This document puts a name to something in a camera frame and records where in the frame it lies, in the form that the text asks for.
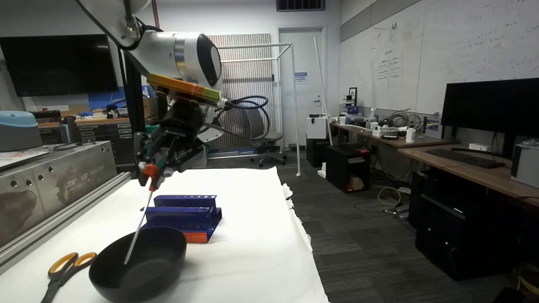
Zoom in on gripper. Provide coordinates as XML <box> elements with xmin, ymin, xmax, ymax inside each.
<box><xmin>133</xmin><ymin>99</ymin><xmax>208</xmax><ymax>178</ymax></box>

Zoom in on red handled screwdriver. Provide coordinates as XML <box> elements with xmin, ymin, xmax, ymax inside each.
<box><xmin>124</xmin><ymin>163</ymin><xmax>163</xmax><ymax>265</ymax></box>

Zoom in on black bowl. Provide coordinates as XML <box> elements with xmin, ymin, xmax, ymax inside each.
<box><xmin>88</xmin><ymin>226</ymin><xmax>187</xmax><ymax>303</ymax></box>

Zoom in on drawer cabinet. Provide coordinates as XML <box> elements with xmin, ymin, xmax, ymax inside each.
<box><xmin>37</xmin><ymin>117</ymin><xmax>134</xmax><ymax>165</ymax></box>

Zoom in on blue tool holder rack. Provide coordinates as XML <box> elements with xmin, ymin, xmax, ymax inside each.
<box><xmin>141</xmin><ymin>194</ymin><xmax>223</xmax><ymax>244</ymax></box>

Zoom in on grey metal machine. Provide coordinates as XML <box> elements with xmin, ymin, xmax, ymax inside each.
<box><xmin>0</xmin><ymin>141</ymin><xmax>119</xmax><ymax>249</ymax></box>

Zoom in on office chair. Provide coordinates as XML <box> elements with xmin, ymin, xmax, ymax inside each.
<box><xmin>245</xmin><ymin>107</ymin><xmax>288</xmax><ymax>167</ymax></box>

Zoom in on corrugated panel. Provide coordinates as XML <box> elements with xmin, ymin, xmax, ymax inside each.
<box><xmin>208</xmin><ymin>33</ymin><xmax>275</xmax><ymax>150</ymax></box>

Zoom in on white paper sheet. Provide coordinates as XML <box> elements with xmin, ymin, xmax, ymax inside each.
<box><xmin>0</xmin><ymin>167</ymin><xmax>330</xmax><ymax>303</ymax></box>

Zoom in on blue grey device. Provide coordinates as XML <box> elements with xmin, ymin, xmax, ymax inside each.
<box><xmin>0</xmin><ymin>110</ymin><xmax>43</xmax><ymax>153</ymax></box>

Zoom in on white door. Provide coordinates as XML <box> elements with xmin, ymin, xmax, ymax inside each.
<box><xmin>278</xmin><ymin>27</ymin><xmax>328</xmax><ymax>149</ymax></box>

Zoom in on white pole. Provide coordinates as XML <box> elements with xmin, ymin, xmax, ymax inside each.
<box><xmin>313</xmin><ymin>36</ymin><xmax>334</xmax><ymax>146</ymax></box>

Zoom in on black cabinet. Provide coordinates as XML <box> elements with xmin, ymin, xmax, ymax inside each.
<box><xmin>325</xmin><ymin>144</ymin><xmax>372</xmax><ymax>194</ymax></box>

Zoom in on ceiling vent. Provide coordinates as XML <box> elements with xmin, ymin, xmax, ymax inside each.
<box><xmin>276</xmin><ymin>0</ymin><xmax>326</xmax><ymax>12</ymax></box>

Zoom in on whiteboard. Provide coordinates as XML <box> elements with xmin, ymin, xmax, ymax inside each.
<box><xmin>339</xmin><ymin>0</ymin><xmax>539</xmax><ymax>115</ymax></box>

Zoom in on black keyboard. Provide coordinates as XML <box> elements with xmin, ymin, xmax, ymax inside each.
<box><xmin>426</xmin><ymin>148</ymin><xmax>506</xmax><ymax>169</ymax></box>

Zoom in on black computer tower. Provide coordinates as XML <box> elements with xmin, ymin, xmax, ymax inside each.
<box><xmin>414</xmin><ymin>170</ymin><xmax>532</xmax><ymax>282</ymax></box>

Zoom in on long wooden desk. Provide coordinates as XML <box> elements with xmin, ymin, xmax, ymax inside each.
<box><xmin>330</xmin><ymin>122</ymin><xmax>539</xmax><ymax>207</ymax></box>

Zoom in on black monitor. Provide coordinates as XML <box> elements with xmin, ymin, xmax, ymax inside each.
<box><xmin>440</xmin><ymin>77</ymin><xmax>539</xmax><ymax>159</ymax></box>

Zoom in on grey white box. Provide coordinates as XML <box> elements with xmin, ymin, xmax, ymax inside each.
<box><xmin>510</xmin><ymin>140</ymin><xmax>539</xmax><ymax>189</ymax></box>

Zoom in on black post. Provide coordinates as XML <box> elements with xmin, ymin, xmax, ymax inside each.
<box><xmin>117</xmin><ymin>48</ymin><xmax>146</xmax><ymax>171</ymax></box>

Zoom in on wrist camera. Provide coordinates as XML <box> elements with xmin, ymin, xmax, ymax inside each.
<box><xmin>146</xmin><ymin>74</ymin><xmax>228</xmax><ymax>107</ymax></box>

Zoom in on aluminium rail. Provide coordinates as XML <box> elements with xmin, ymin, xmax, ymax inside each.
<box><xmin>0</xmin><ymin>171</ymin><xmax>132</xmax><ymax>275</ymax></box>

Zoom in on wall television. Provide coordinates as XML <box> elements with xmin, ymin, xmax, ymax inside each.
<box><xmin>0</xmin><ymin>34</ymin><xmax>120</xmax><ymax>98</ymax></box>

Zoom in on white pipe frame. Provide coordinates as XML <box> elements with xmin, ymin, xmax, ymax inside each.
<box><xmin>216</xmin><ymin>42</ymin><xmax>302</xmax><ymax>178</ymax></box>

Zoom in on yellow handled scissors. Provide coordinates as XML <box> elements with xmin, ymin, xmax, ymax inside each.
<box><xmin>40</xmin><ymin>252</ymin><xmax>98</xmax><ymax>303</ymax></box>

